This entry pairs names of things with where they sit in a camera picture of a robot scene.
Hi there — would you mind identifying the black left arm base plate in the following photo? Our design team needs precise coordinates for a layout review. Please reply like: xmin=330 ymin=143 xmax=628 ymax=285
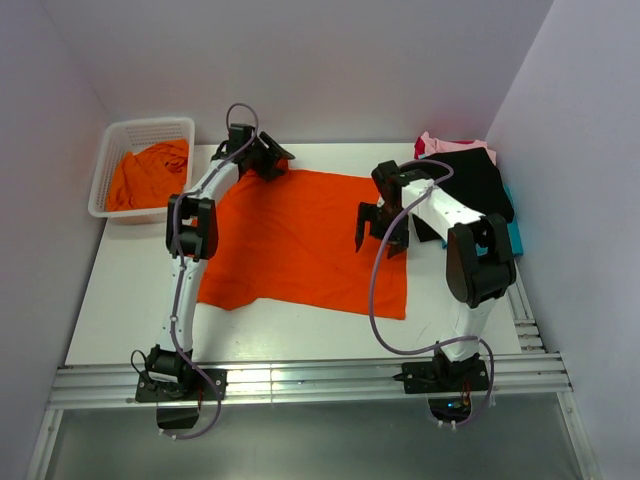
xmin=134 ymin=369 xmax=227 ymax=403

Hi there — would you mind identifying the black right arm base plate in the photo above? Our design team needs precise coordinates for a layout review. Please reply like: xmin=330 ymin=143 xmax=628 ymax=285
xmin=393 ymin=361 xmax=489 ymax=395

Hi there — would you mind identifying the aluminium table frame rail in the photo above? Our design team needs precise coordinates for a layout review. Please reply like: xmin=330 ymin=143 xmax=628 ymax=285
xmin=26 ymin=282 xmax=602 ymax=479

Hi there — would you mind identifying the black folded t-shirt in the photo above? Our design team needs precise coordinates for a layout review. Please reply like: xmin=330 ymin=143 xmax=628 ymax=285
xmin=426 ymin=147 xmax=515 ymax=224

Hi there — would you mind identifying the orange t-shirt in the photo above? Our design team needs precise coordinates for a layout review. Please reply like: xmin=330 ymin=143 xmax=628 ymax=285
xmin=197 ymin=169 xmax=407 ymax=320
xmin=106 ymin=138 xmax=189 ymax=212

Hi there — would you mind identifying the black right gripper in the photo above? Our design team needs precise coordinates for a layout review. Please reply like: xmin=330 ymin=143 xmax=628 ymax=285
xmin=355 ymin=201 xmax=411 ymax=258

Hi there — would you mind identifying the orange t-shirt in basket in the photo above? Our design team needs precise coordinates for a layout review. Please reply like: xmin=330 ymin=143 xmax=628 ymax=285
xmin=106 ymin=138 xmax=189 ymax=212

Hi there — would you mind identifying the teal folded t-shirt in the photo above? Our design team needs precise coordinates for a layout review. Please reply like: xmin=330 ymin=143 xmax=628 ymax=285
xmin=441 ymin=184 xmax=524 ymax=259

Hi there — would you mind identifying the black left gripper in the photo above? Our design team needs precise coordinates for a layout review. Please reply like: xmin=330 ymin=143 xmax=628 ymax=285
xmin=246 ymin=133 xmax=294 ymax=183

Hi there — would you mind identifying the pink folded t-shirt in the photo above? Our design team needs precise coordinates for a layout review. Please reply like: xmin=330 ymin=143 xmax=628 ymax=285
xmin=414 ymin=131 xmax=497 ymax=165

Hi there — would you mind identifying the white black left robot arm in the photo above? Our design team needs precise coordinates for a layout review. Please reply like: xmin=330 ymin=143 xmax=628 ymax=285
xmin=138 ymin=123 xmax=295 ymax=401

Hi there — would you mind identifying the white plastic laundry basket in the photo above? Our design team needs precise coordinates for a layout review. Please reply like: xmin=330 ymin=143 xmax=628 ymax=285
xmin=88 ymin=117 xmax=195 ymax=224

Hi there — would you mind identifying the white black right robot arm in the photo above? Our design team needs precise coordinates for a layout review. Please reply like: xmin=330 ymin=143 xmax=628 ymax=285
xmin=355 ymin=161 xmax=517 ymax=394

